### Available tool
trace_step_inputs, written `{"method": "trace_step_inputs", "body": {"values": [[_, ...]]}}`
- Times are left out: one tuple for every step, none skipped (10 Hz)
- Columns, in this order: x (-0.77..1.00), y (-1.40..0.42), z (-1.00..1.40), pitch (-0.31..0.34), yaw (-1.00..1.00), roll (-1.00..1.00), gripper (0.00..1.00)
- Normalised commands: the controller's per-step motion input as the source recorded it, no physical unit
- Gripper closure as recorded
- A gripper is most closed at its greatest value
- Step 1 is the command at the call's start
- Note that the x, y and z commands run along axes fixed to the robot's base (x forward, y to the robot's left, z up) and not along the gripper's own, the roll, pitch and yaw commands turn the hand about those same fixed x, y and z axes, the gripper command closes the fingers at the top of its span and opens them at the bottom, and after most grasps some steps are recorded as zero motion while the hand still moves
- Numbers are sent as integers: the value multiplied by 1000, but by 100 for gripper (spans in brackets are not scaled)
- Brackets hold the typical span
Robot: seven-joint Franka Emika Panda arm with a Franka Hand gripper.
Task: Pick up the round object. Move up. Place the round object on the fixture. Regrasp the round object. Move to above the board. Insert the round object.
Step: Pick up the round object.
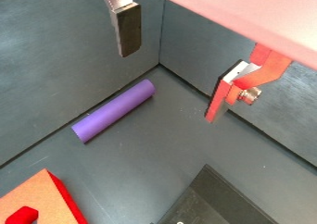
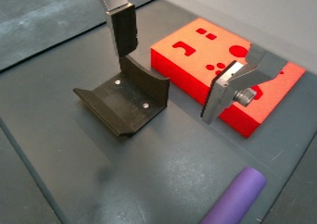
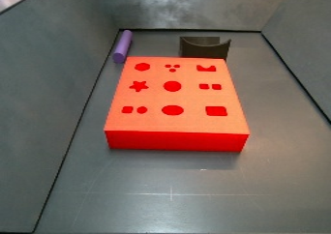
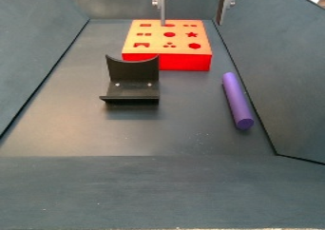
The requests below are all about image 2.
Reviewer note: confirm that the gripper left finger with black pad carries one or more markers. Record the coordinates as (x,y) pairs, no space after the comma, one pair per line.
(122,23)

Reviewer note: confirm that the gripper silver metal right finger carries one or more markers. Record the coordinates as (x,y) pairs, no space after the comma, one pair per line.
(231,85)

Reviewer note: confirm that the purple cylinder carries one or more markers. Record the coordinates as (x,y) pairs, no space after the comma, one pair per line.
(238,197)

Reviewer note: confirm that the red shape sorter block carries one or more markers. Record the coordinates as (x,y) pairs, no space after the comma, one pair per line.
(195,53)

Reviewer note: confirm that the black angled holder stand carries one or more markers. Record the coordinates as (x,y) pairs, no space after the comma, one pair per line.
(127,100)

